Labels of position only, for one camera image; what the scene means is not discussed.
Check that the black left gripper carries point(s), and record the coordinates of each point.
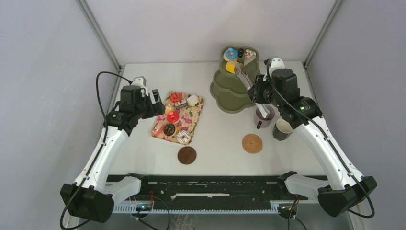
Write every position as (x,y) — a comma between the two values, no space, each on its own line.
(155,109)

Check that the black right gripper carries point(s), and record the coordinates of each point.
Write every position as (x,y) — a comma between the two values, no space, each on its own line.
(255,91)

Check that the silver metal tongs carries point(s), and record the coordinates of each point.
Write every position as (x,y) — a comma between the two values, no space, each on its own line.
(240,72)

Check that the red glazed flower donut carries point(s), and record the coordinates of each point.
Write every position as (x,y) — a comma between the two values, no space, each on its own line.
(173,117)

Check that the floral dessert tray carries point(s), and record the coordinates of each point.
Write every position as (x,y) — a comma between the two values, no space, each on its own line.
(181,116)

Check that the chocolate sprinkled donut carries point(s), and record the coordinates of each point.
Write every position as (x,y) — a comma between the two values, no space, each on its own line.
(169,129)

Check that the purple mug black handle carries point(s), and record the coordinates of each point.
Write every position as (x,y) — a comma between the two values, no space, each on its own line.
(263,122)

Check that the yellow swirl roll cake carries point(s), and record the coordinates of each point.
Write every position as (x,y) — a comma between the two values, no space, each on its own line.
(231,66)

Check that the white swirl roll cake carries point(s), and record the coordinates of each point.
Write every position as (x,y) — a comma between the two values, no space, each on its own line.
(192,100)

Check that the triangular fruit cake slice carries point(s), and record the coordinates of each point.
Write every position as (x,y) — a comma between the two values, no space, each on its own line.
(249,56)

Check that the blue glazed donut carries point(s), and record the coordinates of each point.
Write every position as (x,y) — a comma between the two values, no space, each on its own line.
(230,54)

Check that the white chocolate-striped donut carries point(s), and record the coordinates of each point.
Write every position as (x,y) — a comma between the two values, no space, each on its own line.
(183,137)

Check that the dark cup white interior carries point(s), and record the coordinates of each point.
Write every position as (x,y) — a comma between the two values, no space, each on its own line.
(282,130)

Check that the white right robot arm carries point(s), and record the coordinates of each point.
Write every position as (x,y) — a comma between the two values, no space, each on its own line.
(345,186)

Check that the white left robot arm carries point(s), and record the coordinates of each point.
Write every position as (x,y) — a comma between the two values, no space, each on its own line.
(88,197)

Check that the yellow cream cake ball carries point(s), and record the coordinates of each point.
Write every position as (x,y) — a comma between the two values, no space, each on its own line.
(169,108)

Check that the coral sprinkled donut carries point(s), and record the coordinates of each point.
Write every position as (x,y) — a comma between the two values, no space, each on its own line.
(176,97)

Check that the green three-tier stand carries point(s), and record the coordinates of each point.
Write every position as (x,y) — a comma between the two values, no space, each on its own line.
(228,90)

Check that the chocolate cherry cake slice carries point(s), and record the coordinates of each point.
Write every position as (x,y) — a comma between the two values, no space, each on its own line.
(180,104)

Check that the pink layered cake slice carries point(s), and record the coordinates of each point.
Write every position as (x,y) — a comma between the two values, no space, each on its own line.
(157,129)

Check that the woven rattan coaster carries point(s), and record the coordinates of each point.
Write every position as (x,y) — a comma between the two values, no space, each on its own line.
(252,143)

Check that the dark wooden coaster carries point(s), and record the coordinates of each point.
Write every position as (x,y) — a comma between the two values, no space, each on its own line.
(187,155)

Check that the white slotted cable duct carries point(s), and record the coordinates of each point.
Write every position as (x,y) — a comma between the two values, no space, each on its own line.
(127,208)

